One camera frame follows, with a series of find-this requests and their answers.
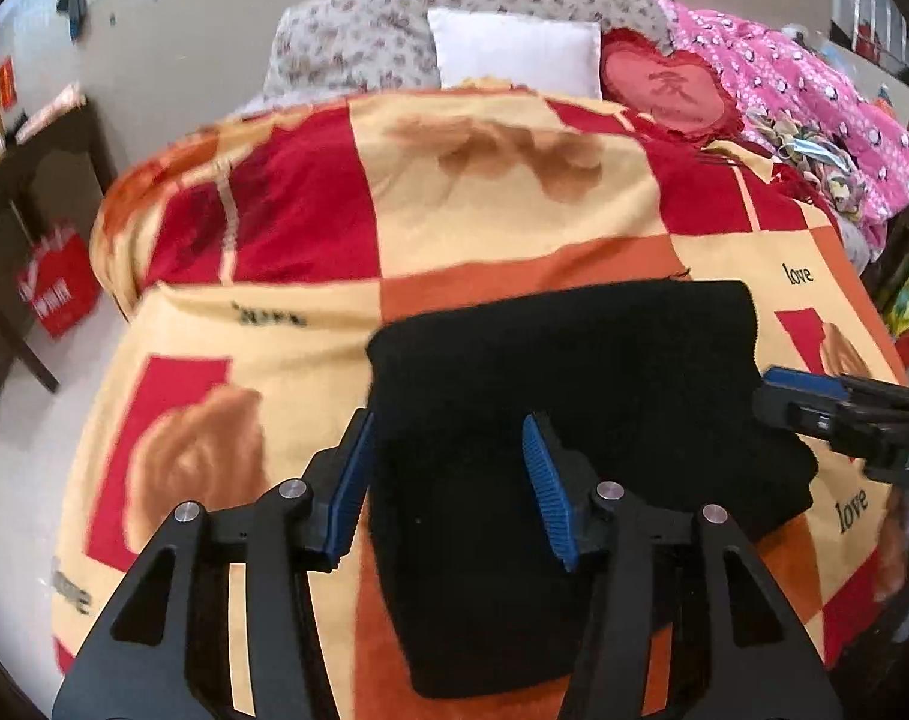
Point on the pink printed quilt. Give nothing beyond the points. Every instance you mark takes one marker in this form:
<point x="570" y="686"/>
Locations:
<point x="807" y="82"/>

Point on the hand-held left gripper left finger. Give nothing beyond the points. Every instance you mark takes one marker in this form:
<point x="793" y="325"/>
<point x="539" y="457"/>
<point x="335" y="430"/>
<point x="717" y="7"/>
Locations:
<point x="349" y="480"/>

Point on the pink cloth bag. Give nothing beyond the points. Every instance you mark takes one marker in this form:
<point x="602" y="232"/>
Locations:
<point x="53" y="111"/>

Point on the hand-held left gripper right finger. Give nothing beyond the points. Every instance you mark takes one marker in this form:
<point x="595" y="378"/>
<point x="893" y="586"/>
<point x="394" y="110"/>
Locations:
<point x="546" y="487"/>

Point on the red heart cushion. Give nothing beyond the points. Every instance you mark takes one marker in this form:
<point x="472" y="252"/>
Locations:
<point x="668" y="86"/>

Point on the floral pillow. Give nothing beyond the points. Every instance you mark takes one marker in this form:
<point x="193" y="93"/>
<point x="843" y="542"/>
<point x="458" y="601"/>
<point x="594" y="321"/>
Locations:
<point x="349" y="45"/>

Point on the dark wooden table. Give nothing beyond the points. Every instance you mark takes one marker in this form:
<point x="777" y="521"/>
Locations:
<point x="27" y="187"/>

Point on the black pants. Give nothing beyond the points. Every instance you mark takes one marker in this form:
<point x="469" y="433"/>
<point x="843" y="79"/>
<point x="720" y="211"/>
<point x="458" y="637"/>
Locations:
<point x="574" y="405"/>

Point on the red shopping bag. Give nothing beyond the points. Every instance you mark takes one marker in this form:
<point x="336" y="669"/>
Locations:
<point x="60" y="285"/>

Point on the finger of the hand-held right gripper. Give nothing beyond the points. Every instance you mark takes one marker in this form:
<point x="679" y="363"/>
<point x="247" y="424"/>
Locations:
<point x="803" y="381"/>
<point x="792" y="412"/>

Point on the person's right forearm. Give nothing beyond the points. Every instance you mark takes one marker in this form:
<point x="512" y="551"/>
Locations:
<point x="904" y="547"/>

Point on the orange red printed blanket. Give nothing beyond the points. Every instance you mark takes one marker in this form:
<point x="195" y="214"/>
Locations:
<point x="289" y="255"/>

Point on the multicoloured floral cloth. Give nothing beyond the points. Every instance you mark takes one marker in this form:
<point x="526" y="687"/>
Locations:
<point x="814" y="157"/>

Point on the red wall sign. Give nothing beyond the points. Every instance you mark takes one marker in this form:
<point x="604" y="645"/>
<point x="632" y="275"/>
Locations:
<point x="6" y="82"/>

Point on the white pillow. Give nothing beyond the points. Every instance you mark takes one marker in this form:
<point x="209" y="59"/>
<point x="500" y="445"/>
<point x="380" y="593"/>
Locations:
<point x="514" y="52"/>

